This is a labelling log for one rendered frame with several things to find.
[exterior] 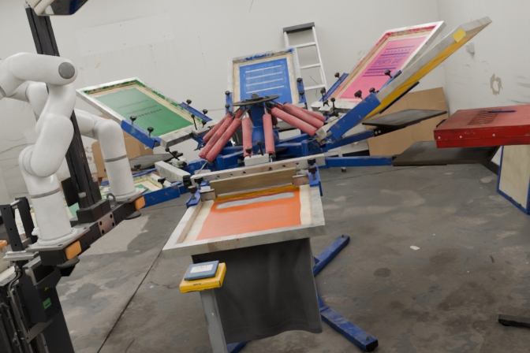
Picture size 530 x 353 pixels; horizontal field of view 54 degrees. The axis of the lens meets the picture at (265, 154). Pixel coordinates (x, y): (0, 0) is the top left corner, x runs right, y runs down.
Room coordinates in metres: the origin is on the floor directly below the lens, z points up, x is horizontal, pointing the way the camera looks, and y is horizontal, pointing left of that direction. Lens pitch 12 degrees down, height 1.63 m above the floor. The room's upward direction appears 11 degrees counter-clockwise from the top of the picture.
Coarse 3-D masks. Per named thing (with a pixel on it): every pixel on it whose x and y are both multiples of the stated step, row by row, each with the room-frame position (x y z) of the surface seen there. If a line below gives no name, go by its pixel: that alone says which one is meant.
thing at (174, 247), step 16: (192, 208) 2.20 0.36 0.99; (320, 208) 1.88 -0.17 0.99; (304, 224) 1.74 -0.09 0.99; (320, 224) 1.71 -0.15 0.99; (176, 240) 1.82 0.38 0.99; (208, 240) 1.76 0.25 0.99; (224, 240) 1.73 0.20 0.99; (240, 240) 1.73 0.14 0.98; (256, 240) 1.72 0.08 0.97; (272, 240) 1.72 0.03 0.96; (176, 256) 1.75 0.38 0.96
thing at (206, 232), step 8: (224, 200) 2.35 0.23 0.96; (232, 200) 2.32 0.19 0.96; (224, 208) 2.22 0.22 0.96; (232, 208) 2.20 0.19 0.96; (240, 208) 2.18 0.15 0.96; (248, 208) 2.16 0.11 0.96; (208, 216) 2.15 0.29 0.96; (216, 216) 2.13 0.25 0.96; (208, 224) 2.05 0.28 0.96; (200, 232) 1.96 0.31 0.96; (208, 232) 1.94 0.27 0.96; (216, 232) 1.92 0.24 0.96; (224, 232) 1.91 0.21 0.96; (232, 232) 1.89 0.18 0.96; (240, 232) 1.87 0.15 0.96
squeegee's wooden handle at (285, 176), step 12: (288, 168) 2.31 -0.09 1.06; (216, 180) 2.33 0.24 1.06; (228, 180) 2.32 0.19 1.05; (240, 180) 2.32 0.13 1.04; (252, 180) 2.31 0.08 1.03; (264, 180) 2.30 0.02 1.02; (276, 180) 2.30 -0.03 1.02; (288, 180) 2.29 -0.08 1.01; (216, 192) 2.33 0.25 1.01; (228, 192) 2.32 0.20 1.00
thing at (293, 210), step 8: (272, 192) 2.33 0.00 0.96; (280, 192) 2.30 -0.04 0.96; (296, 192) 2.26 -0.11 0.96; (272, 200) 2.21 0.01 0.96; (280, 200) 2.18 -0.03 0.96; (288, 200) 2.16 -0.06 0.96; (296, 200) 2.14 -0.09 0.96; (288, 208) 2.06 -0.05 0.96; (296, 208) 2.04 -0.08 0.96; (288, 216) 1.96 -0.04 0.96; (296, 216) 1.94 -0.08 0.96; (264, 224) 1.92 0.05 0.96; (272, 224) 1.90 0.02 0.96; (280, 224) 1.89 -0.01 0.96; (288, 224) 1.87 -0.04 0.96; (296, 224) 1.85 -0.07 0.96
